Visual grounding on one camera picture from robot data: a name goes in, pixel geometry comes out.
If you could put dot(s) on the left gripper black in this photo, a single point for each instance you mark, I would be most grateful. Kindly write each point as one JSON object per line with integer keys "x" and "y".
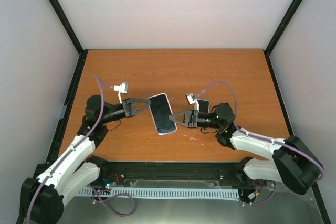
{"x": 126, "y": 102}

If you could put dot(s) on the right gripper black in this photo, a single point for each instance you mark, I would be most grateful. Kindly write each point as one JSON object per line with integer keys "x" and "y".
{"x": 187, "y": 118}

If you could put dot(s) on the white phone case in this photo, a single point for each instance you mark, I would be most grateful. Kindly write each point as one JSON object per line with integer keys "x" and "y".
{"x": 166, "y": 133}

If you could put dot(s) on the black smartphone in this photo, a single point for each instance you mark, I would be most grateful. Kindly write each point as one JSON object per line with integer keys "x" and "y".
{"x": 203, "y": 106}

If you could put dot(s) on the light blue phone case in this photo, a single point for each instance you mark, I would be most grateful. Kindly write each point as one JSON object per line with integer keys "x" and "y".
{"x": 209, "y": 104}

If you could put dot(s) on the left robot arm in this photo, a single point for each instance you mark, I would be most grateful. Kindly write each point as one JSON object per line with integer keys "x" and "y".
{"x": 44, "y": 198}

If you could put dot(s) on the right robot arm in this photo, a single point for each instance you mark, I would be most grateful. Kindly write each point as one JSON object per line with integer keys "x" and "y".
{"x": 284, "y": 160}

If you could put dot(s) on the green led circuit board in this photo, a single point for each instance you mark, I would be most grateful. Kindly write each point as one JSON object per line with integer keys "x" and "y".
{"x": 110, "y": 185}

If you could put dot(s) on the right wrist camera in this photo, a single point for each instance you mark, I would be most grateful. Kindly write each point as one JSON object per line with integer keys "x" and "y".
{"x": 192, "y": 100}

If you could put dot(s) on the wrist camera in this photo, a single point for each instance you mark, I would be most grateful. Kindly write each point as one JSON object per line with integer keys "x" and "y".
{"x": 120, "y": 89}
{"x": 192, "y": 100}

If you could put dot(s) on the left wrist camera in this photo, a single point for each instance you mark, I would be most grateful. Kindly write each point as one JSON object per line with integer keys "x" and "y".
{"x": 120, "y": 89}

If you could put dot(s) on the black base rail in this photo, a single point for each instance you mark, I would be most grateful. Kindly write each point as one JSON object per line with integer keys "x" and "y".
{"x": 170, "y": 172}

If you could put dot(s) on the light blue cable duct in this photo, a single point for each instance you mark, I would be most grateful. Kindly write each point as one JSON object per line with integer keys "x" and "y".
{"x": 172, "y": 193}

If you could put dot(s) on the black right frame post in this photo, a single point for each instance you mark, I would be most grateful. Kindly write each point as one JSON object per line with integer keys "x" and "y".
{"x": 294, "y": 5}

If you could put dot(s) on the black frame post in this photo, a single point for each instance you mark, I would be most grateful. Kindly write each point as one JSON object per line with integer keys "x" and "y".
{"x": 294, "y": 5}
{"x": 67, "y": 27}

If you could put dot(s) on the black left frame post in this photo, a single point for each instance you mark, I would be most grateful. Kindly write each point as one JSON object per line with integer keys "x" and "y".
{"x": 67, "y": 27}

